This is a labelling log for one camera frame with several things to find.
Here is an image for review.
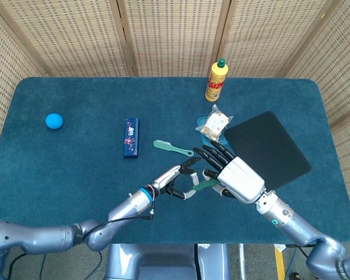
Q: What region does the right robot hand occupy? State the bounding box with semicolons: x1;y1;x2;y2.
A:
193;141;266;204

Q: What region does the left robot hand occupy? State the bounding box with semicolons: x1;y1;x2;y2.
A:
150;156;202;201

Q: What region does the mint green plastic brush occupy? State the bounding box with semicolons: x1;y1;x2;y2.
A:
153;139;194;158

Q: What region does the black mouse pad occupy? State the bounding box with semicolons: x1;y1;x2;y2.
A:
223;110;312;190

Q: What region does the dark blue printed box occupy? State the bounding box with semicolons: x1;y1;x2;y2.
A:
122;117;141;160

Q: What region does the clear bag of snacks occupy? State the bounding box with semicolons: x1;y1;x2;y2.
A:
195;104;233;140

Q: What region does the silver robot torso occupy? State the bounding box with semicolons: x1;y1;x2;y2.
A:
104;243;232;280

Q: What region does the blue velvet table cloth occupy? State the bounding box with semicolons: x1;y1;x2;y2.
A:
0;76;350;244

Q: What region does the yellow bottle green cap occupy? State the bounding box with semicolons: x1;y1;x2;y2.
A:
204;58;230;103

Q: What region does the blue ball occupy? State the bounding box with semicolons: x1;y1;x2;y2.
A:
45;113;64;130

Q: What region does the woven wicker folding screen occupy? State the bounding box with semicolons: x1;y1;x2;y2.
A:
0;0;350;234

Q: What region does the black cable with plug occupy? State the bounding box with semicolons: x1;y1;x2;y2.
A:
84;210;156;243

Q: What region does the blue floor cable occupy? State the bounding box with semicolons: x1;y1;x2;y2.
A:
290;244;300;272

